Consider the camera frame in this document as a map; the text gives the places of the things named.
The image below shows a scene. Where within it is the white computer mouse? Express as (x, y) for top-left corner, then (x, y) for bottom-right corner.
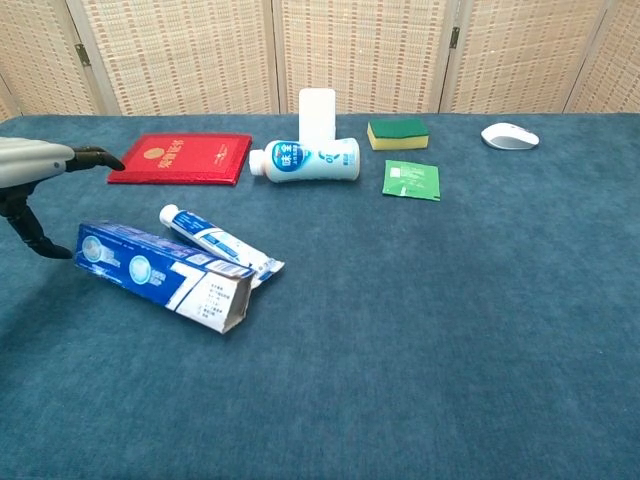
(480, 122), (541, 151)

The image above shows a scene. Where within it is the green sachet packet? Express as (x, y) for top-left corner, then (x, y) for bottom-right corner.
(381, 159), (442, 202)

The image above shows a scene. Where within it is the red certificate book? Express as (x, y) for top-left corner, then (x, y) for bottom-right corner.
(106, 132), (254, 187)

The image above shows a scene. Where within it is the white blue toothpaste tube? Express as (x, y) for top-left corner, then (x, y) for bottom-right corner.
(158, 203), (286, 290)

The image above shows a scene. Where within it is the green yellow sponge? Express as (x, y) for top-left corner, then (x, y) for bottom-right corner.
(366, 118), (431, 152)

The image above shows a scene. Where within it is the woven folding screen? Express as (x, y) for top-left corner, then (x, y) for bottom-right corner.
(0, 0), (640, 123)

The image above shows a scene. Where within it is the white blue milk bottle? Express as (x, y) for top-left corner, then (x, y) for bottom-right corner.
(248, 137), (361, 184)

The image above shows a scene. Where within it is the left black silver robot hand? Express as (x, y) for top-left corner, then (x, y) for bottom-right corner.
(0, 136), (126, 260)

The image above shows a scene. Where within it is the blue white toothpaste box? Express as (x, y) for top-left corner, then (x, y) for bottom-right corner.
(73, 218), (256, 335)

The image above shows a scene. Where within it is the blue table cloth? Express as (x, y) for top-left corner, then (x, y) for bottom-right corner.
(0, 112), (640, 480)

